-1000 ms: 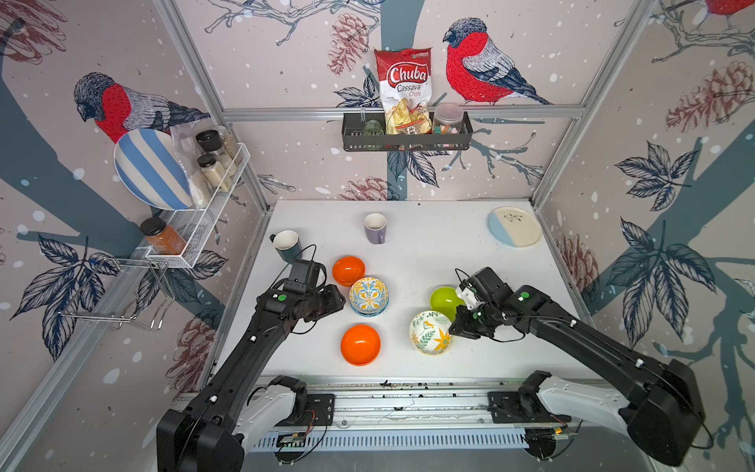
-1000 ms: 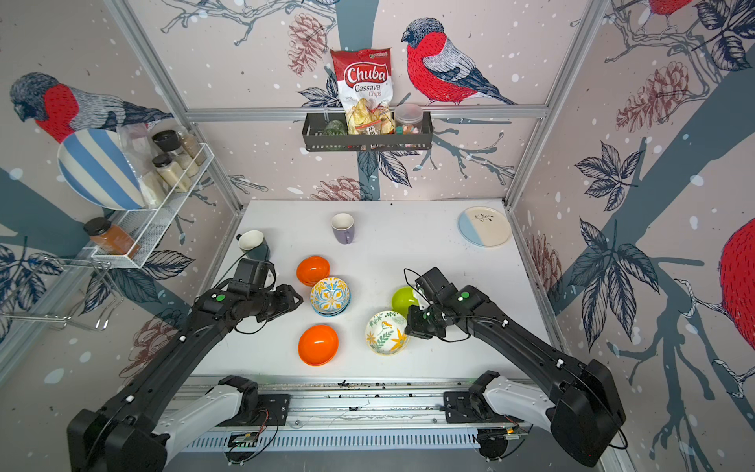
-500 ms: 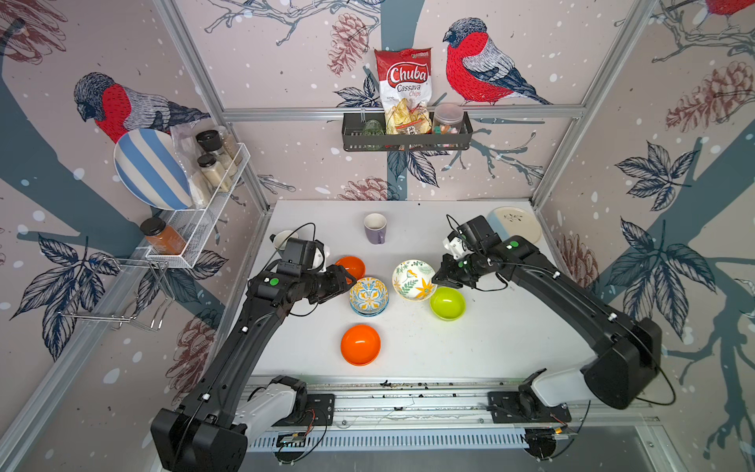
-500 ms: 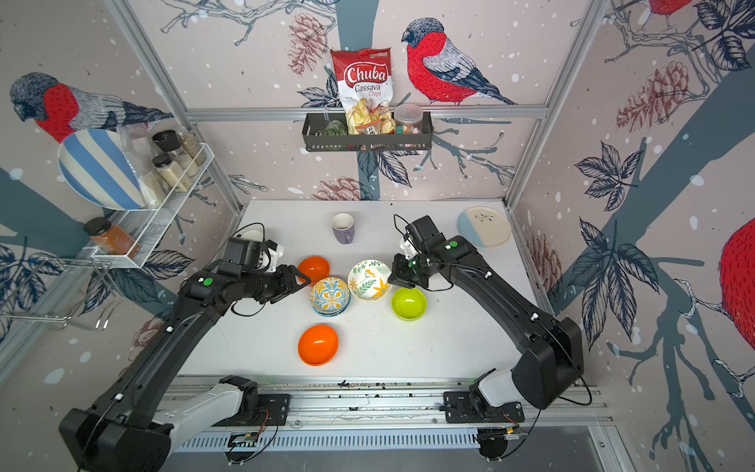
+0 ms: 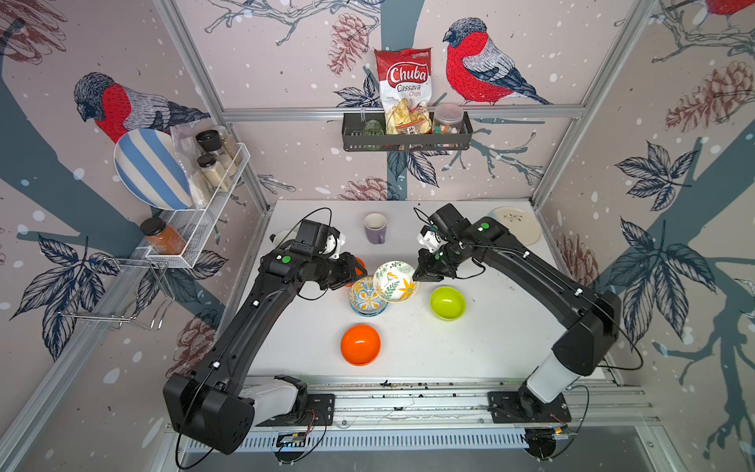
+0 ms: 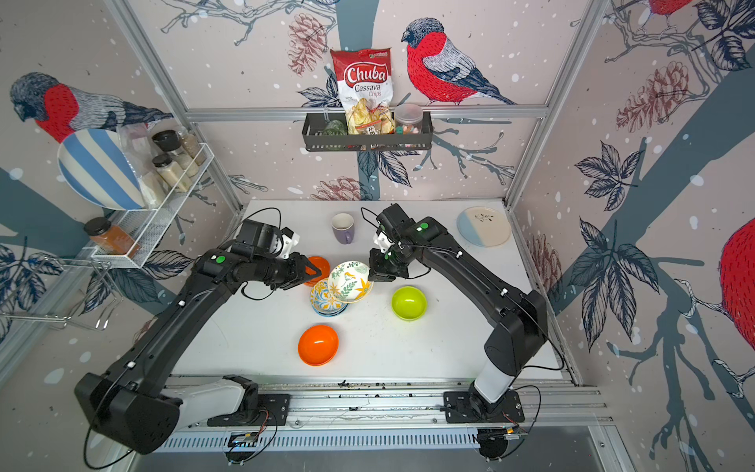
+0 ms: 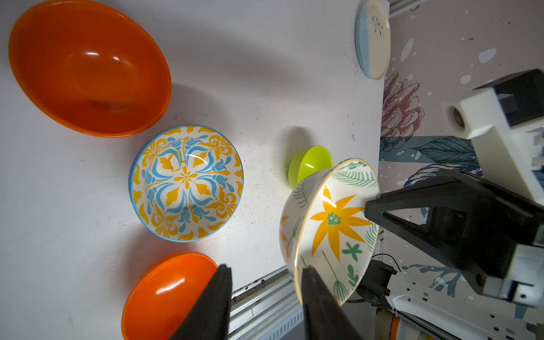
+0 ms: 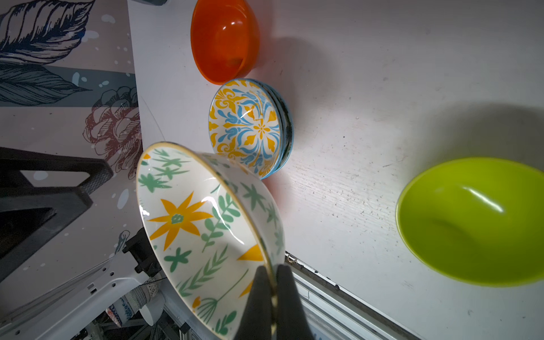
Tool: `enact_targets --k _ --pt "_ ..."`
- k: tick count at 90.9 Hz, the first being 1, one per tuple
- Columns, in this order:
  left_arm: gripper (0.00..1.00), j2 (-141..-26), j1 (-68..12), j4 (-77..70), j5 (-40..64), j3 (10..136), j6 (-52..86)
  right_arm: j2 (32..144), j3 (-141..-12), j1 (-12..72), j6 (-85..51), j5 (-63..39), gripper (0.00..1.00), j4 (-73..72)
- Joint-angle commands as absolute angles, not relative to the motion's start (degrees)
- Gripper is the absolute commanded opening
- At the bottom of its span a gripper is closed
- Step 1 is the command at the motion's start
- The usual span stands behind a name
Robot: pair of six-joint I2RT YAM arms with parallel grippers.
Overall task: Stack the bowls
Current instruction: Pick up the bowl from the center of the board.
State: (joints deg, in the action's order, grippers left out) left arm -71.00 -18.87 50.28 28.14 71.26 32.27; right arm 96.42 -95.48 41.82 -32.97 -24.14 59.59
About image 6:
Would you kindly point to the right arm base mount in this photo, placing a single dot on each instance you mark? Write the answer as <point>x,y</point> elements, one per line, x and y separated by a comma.
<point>469,407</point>

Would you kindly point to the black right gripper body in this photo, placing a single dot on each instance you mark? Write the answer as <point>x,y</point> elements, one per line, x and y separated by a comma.
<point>386,265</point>

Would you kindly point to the black wall basket shelf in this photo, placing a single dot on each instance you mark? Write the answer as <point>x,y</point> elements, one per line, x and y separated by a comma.
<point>315,138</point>

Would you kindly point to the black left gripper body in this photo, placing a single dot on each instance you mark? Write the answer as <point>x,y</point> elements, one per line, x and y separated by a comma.
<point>280,269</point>

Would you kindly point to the orange plastic bowl rear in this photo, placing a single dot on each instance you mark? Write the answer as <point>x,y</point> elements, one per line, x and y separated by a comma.
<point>326,267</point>

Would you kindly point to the clear candy jar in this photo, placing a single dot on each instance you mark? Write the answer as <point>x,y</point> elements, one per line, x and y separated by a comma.
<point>408,119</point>

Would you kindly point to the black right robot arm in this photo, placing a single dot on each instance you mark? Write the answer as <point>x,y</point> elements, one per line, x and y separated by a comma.
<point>519,319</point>

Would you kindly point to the orange plastic bowl front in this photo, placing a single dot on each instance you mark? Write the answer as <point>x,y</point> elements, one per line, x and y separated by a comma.
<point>318,345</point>

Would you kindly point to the orange plastic bowl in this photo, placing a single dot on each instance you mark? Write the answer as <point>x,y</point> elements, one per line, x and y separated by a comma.
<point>326,267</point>
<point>318,345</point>

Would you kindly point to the Chuba cassava chips bag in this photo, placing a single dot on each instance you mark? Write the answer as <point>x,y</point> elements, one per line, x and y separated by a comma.
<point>365,89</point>

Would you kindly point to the blue white striped plate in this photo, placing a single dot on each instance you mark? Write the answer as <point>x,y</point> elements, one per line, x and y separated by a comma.
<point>93,164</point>

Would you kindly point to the black lid spice jar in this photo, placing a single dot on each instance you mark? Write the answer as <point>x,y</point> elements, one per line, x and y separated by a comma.
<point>169,142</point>
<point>172,173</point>

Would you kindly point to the yellow flower ceramic bowl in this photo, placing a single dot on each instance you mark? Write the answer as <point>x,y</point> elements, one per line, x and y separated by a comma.
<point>349,282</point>

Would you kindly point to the blue yellow patterned bowl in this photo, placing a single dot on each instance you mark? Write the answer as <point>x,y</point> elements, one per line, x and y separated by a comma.
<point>323,303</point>

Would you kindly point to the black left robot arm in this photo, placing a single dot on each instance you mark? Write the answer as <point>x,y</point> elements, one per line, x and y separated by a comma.
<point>130,404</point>

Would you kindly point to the blue white ceramic plate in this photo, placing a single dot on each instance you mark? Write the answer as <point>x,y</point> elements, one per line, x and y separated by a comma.
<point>484,227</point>

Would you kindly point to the orange spice jar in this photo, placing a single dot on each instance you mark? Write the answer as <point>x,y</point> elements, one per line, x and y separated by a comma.
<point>111,238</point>

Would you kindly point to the clear wire wall rack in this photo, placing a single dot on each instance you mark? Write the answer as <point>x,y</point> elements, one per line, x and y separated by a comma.
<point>162,204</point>

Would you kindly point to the lime green plastic bowl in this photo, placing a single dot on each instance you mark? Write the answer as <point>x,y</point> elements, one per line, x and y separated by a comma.
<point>409,303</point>

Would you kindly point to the green item in basket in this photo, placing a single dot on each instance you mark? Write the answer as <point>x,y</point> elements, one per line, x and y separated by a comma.
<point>335,128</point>

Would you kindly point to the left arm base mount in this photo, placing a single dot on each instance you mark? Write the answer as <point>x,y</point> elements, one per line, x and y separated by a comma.
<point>255,408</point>

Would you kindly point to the purple ceramic mug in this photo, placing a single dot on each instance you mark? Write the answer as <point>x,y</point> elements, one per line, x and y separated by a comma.
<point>343,228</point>

